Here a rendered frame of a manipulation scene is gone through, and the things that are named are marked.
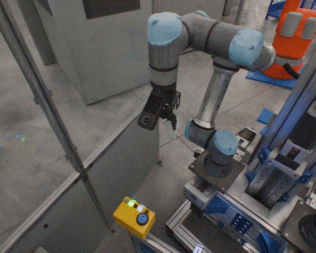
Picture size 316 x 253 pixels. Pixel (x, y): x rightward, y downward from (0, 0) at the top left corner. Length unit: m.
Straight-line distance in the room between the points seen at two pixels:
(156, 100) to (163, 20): 0.20
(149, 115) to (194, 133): 0.51
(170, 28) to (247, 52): 0.17
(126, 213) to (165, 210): 1.18
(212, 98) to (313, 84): 0.36
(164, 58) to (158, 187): 1.86
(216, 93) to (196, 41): 0.44
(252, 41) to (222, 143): 0.57
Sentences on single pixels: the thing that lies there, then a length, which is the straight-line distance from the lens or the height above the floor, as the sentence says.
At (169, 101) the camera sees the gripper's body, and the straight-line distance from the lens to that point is 0.59.
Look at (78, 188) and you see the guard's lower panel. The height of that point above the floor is 0.90.
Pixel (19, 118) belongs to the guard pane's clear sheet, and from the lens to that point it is 0.88.
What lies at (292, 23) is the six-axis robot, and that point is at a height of 0.92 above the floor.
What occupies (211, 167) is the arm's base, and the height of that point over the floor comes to 1.09.
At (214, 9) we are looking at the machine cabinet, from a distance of 4.77.
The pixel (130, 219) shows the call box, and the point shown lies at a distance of 0.97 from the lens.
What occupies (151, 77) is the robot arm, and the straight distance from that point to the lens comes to 0.53.
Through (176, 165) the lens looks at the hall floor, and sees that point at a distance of 2.39.
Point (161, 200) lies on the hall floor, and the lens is 2.18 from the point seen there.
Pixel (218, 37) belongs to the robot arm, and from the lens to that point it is 0.51.
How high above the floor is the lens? 1.98
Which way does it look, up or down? 46 degrees down
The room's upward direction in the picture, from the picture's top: straight up
